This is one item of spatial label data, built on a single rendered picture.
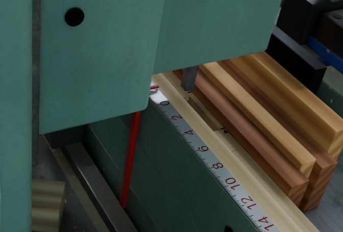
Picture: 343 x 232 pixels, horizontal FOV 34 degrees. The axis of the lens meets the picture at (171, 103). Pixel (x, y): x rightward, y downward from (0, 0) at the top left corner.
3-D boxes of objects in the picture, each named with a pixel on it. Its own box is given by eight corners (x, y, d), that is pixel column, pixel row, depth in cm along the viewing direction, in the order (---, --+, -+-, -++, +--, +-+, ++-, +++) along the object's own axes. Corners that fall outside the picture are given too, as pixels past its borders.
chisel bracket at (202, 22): (263, 67, 49) (291, -24, 43) (118, 100, 42) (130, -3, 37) (216, 24, 53) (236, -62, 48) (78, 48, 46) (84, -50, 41)
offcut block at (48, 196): (64, 205, 57) (65, 181, 55) (58, 234, 54) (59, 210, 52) (20, 200, 57) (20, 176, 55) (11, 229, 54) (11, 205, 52)
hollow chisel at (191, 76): (193, 89, 50) (204, 42, 47) (185, 91, 50) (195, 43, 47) (188, 84, 51) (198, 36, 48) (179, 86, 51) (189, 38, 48)
